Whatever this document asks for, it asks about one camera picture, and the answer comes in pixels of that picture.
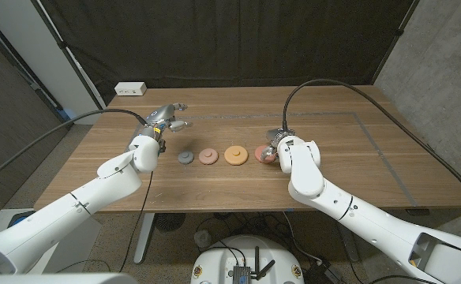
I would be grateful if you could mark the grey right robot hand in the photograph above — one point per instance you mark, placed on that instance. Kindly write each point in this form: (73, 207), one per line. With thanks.
(278, 135)

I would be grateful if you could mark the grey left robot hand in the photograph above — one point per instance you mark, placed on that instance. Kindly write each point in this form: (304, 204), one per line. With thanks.
(159, 116)

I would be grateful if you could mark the coral red disk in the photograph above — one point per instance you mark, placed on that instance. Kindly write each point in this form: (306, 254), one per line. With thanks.
(259, 154)

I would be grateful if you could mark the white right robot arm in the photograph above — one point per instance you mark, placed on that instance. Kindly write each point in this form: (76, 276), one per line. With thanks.
(372, 225)

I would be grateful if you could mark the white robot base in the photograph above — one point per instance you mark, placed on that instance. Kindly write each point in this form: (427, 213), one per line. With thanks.
(218, 264)

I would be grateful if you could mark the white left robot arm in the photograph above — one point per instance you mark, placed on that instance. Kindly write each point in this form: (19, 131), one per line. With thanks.
(68, 213)

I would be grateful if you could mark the white power strip box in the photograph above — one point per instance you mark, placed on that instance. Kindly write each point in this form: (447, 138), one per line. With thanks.
(130, 88)

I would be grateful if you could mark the large orange disk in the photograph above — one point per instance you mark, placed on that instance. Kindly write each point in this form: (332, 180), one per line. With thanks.
(236, 155)

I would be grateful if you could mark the small dark grey disk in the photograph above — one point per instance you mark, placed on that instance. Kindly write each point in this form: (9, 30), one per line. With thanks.
(186, 158)

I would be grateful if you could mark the dusty pink disk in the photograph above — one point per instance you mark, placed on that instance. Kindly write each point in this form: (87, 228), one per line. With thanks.
(208, 156)

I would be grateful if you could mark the black backdrop curtain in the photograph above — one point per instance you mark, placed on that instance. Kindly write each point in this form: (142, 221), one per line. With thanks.
(230, 39)

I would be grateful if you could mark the round black floor fan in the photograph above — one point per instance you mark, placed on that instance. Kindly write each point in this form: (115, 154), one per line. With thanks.
(169, 221)

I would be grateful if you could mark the metal table leg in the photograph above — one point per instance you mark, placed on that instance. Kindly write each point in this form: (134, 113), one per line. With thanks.
(143, 236)
(351, 248)

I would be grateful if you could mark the black backdrop stand pole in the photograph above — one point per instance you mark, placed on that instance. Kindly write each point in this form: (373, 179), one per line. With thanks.
(399, 32)
(61, 44)

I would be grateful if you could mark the round grey floor object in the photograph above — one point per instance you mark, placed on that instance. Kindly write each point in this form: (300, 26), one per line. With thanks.
(203, 239)

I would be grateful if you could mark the grey box with black antennas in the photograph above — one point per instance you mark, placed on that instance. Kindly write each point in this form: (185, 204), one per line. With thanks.
(241, 274)

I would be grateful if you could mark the black floor power strip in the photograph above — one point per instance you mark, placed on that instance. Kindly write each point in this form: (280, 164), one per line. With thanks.
(323, 274)

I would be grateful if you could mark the blue foot pedal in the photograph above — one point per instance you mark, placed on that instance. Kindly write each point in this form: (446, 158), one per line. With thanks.
(17, 220)

